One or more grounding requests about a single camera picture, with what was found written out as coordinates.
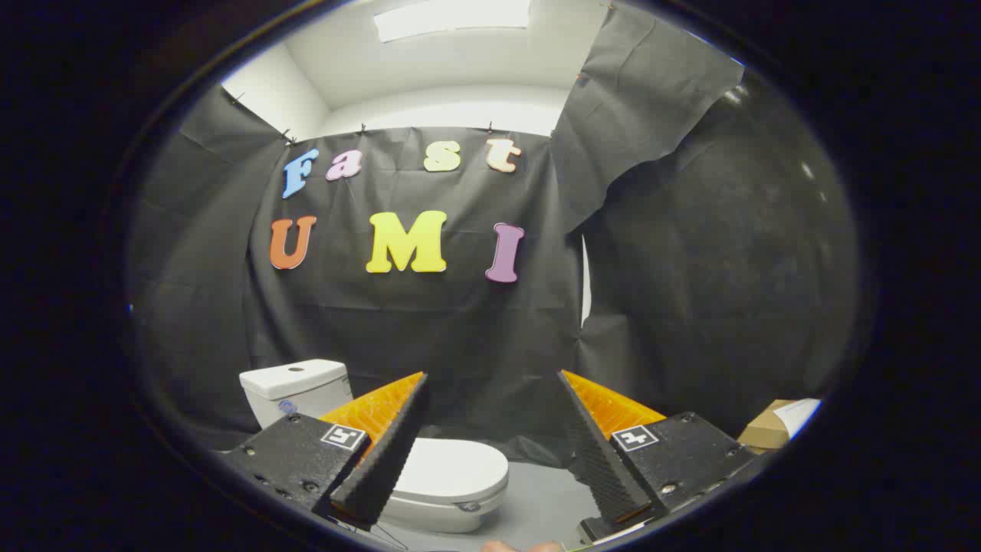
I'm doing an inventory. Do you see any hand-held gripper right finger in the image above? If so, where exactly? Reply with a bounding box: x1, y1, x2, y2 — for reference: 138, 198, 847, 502
556, 370, 767, 545

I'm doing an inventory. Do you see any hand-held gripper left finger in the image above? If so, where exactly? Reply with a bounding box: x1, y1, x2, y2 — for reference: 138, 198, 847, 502
222, 372, 430, 530

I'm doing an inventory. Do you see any white toilet lid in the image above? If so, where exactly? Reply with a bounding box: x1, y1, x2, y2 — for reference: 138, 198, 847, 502
387, 437, 510, 508

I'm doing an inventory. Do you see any white toilet tank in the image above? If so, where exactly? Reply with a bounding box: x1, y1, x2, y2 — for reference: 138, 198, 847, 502
239, 359, 355, 430

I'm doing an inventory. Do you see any black backdrop cloth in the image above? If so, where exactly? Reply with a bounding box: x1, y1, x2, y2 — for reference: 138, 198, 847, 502
126, 4, 859, 465

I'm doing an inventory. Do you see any brown cardboard box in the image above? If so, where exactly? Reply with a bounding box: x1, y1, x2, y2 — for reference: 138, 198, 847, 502
737, 399, 798, 453

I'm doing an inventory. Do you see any white paper sheet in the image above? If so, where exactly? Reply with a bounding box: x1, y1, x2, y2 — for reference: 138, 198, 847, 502
773, 398, 823, 439

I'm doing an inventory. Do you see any thin black cable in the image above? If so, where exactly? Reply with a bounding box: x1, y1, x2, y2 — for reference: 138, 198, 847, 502
337, 515, 411, 551

